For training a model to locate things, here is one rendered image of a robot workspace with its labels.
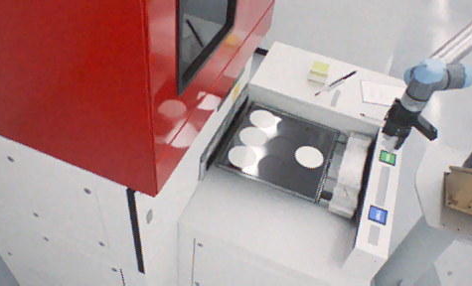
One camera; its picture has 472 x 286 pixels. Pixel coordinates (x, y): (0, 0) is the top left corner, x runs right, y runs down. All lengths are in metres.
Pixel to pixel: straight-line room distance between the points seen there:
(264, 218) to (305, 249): 0.17
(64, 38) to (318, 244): 0.99
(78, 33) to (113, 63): 0.07
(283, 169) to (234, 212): 0.23
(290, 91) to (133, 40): 1.07
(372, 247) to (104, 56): 0.90
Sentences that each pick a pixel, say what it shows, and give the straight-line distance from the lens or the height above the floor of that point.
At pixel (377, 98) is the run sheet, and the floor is 0.97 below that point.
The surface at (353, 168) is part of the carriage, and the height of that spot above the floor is 0.88.
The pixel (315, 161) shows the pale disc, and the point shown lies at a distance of 1.49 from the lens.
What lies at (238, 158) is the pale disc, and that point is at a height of 0.90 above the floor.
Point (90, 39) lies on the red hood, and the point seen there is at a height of 1.59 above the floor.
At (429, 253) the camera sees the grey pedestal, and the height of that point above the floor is 0.48.
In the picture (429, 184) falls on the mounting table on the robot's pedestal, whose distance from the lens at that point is 1.72.
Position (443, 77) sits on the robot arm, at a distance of 1.30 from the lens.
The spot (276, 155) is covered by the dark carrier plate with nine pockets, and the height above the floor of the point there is 0.90.
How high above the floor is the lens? 1.97
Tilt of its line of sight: 46 degrees down
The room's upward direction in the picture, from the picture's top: 9 degrees clockwise
